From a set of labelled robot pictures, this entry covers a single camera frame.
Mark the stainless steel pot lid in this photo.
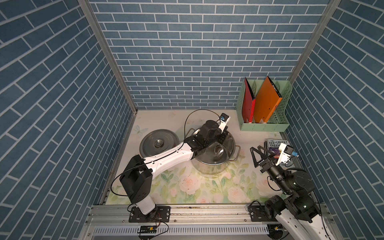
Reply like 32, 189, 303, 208
140, 129, 180, 158

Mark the steel ladle black handle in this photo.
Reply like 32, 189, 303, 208
213, 143, 228, 159

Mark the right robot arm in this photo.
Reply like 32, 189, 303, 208
250, 143, 335, 240

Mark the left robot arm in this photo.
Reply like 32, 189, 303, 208
118, 116, 231, 216

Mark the treehouse paperback book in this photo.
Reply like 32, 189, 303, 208
264, 139, 293, 168

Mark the green plastic file rack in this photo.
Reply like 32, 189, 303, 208
236, 80, 293, 132

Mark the red folder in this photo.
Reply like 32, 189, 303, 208
242, 78, 255, 123

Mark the orange folder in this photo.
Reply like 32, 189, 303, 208
253, 76, 283, 124

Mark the small black circuit board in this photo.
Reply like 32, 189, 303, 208
138, 226, 157, 235

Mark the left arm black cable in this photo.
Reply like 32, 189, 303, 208
110, 108, 221, 197

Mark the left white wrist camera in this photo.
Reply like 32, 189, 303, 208
219, 113, 231, 133

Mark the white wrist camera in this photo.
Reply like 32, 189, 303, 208
276, 143, 299, 167
219, 113, 231, 133

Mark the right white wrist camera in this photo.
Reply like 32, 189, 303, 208
276, 143, 299, 167

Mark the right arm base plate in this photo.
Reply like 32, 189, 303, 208
248, 205, 277, 223

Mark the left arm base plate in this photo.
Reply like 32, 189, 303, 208
129, 206, 171, 223

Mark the aluminium front rail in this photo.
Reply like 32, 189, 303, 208
77, 203, 343, 240

